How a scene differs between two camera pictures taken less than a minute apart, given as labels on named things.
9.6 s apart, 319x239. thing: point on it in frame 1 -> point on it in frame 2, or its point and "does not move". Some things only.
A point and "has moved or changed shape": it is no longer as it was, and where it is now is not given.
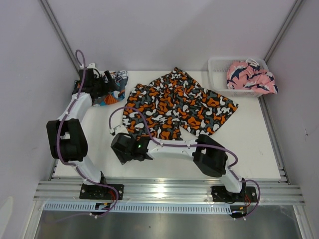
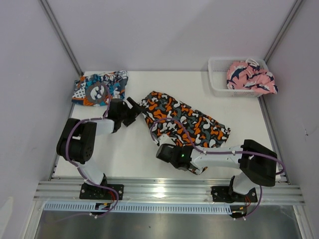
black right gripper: [123, 157] -> [173, 147]
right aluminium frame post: [293, 11] does not move
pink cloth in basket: [248, 75] does not move
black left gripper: [108, 87] -> [136, 110]
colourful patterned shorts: [118, 94] does not move
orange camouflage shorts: [171, 103] has moved or changed shape
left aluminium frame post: [61, 34] does not move
